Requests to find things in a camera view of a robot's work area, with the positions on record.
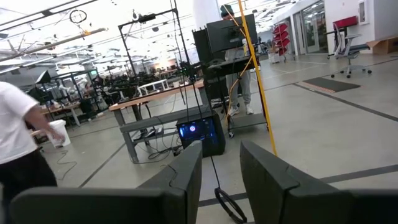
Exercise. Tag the black rolling cart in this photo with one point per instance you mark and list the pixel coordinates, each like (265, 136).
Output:
(248, 121)

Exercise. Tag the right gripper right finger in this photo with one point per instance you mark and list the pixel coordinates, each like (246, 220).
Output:
(280, 193)

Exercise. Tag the red bin rack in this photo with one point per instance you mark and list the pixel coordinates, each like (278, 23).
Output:
(281, 37)

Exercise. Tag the glass door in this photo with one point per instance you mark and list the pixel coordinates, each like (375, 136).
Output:
(314, 28)

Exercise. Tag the grey office chair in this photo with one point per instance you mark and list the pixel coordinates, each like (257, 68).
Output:
(354, 48)

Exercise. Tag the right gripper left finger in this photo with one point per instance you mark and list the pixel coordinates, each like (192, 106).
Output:
(174, 193)

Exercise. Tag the person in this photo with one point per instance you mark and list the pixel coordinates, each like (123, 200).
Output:
(245, 87)
(15, 124)

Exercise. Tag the red wall cabinet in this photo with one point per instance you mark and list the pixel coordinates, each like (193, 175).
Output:
(345, 22)

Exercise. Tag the wooden desk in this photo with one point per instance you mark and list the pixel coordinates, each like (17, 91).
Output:
(62, 109)

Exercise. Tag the black computer tower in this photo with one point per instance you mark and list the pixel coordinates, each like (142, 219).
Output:
(202, 133)

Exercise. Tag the dark floor mat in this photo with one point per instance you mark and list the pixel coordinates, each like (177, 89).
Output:
(332, 84)

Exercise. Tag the wooden top workbench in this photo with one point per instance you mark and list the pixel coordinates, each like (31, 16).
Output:
(155, 96)

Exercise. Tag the white plastic bucket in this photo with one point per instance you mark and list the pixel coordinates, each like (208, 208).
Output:
(62, 126)

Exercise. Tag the brown cardboard box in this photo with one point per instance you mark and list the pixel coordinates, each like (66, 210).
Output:
(385, 46)

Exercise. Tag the black monitor on cart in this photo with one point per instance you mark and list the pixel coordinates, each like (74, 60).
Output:
(230, 34)

